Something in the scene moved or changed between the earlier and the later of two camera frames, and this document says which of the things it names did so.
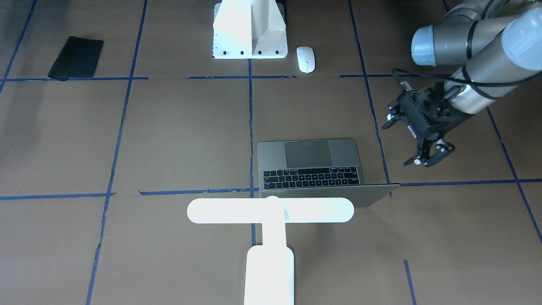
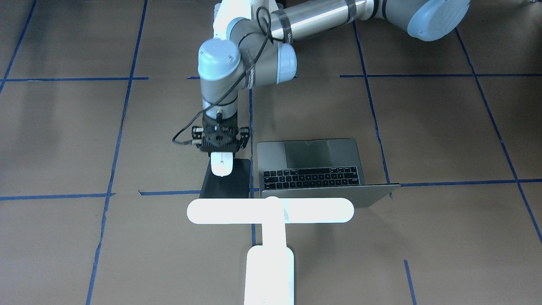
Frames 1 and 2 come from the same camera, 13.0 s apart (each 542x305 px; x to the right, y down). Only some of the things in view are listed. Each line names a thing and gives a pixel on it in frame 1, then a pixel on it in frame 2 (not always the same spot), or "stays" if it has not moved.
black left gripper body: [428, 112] to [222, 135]
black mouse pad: [78, 57] to [236, 184]
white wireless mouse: [306, 58] to [222, 163]
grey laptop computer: [320, 168] stays
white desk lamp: [269, 271] stays
